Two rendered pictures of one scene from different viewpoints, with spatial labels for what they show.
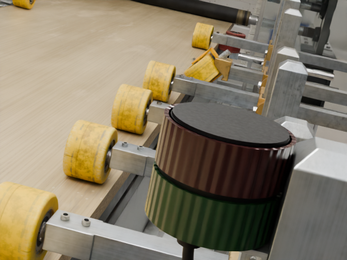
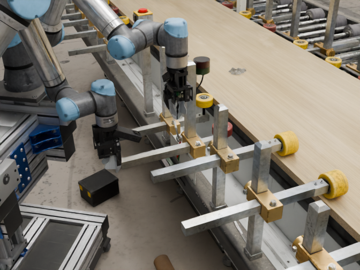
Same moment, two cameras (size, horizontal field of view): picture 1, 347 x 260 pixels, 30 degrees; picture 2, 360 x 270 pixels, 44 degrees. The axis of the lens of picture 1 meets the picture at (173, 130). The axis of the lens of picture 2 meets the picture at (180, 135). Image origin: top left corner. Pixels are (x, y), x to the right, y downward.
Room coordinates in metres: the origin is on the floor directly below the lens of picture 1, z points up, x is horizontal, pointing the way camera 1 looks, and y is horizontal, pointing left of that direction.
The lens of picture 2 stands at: (1.56, -0.81, 1.80)
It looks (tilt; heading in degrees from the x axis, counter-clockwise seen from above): 32 degrees down; 152
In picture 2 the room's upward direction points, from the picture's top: 1 degrees counter-clockwise
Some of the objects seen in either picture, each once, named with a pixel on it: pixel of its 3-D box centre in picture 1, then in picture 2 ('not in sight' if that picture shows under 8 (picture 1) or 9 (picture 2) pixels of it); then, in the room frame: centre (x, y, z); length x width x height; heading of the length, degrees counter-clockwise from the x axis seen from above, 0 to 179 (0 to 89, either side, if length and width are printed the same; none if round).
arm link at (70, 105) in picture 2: not in sight; (73, 104); (0.27, -0.50, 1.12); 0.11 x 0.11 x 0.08; 7
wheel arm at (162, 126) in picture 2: not in sight; (162, 127); (0.06, -0.09, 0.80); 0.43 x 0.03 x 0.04; 84
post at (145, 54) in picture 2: not in sight; (146, 73); (-0.24, -0.02, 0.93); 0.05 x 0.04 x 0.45; 174
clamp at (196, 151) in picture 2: not in sight; (193, 143); (0.29, -0.07, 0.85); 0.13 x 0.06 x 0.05; 174
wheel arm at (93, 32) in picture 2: not in sight; (94, 32); (-1.19, 0.05, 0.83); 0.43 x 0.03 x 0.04; 84
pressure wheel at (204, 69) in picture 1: (202, 71); not in sight; (1.57, -0.04, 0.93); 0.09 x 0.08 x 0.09; 84
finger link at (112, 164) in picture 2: not in sight; (112, 165); (0.29, -0.41, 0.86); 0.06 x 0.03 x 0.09; 84
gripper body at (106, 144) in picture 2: not in sight; (106, 138); (0.27, -0.41, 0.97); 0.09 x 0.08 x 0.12; 84
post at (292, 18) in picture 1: (264, 125); not in sight; (1.26, -0.18, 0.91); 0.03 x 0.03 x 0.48; 84
